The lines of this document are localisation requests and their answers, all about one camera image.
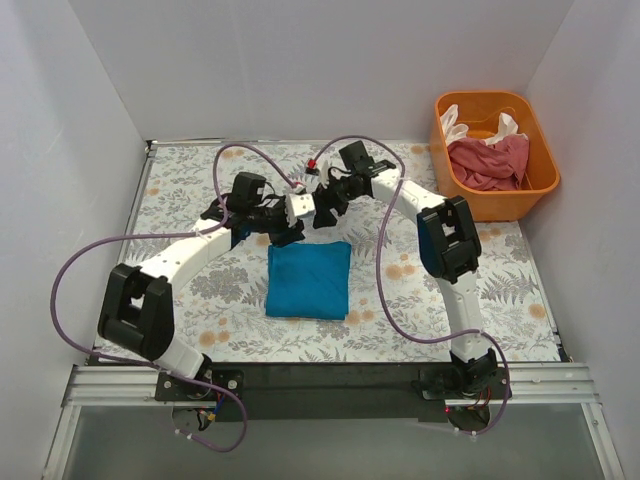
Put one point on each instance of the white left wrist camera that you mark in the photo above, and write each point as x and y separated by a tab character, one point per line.
298	206

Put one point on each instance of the white t shirt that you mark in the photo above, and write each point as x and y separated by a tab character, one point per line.
455	131

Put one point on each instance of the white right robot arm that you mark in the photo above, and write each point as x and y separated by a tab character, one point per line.
449	249

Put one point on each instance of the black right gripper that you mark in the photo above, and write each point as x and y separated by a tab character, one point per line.
329	198

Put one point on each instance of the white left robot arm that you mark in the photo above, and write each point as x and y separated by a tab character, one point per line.
138	307

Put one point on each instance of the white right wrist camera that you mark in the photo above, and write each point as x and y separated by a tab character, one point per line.
321	169

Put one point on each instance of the aluminium frame rail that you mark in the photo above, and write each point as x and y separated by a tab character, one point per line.
551	427

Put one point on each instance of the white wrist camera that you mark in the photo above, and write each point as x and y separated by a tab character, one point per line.
298	206
321	169

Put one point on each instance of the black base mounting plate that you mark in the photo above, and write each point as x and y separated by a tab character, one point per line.
427	392

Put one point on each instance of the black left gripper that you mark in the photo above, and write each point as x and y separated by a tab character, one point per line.
282	226

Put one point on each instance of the pink t shirt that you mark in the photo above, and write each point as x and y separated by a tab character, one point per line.
496	167

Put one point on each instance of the blue t shirt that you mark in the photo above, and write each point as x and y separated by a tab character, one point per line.
309	281

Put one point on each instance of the orange plastic bin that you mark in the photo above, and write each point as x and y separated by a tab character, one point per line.
480	110

